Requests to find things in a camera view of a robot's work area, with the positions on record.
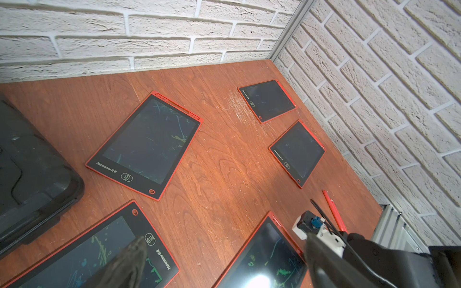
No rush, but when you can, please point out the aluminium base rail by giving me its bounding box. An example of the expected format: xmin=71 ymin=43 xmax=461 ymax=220
xmin=371 ymin=205 xmax=429 ymax=254

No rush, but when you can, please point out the far writing tablet red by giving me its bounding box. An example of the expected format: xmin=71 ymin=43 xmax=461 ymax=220
xmin=85 ymin=91 xmax=203 ymax=201

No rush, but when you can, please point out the writing tablet red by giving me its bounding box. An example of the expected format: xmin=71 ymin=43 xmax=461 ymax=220
xmin=6 ymin=200 xmax=180 ymax=288
xmin=85 ymin=91 xmax=203 ymax=201

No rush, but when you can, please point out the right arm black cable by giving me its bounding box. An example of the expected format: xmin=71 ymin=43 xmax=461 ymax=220
xmin=309 ymin=198 xmax=400 ymax=288

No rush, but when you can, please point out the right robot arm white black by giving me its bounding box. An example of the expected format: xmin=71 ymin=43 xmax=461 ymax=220
xmin=343 ymin=234 xmax=461 ymax=288

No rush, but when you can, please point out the left writing tablet red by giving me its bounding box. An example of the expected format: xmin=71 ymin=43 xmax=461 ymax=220
xmin=6 ymin=200 xmax=180 ymax=288

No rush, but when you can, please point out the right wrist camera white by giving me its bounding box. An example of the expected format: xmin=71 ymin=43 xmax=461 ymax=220
xmin=292 ymin=211 xmax=346 ymax=258

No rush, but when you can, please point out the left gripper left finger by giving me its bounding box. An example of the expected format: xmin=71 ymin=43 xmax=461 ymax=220
xmin=82 ymin=236 xmax=147 ymax=288

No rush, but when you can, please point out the black plastic tool case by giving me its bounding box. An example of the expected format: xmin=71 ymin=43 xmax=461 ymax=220
xmin=1 ymin=94 xmax=85 ymax=258

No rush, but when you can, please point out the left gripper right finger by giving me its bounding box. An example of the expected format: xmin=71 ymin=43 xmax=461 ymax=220
xmin=304 ymin=234 xmax=375 ymax=288

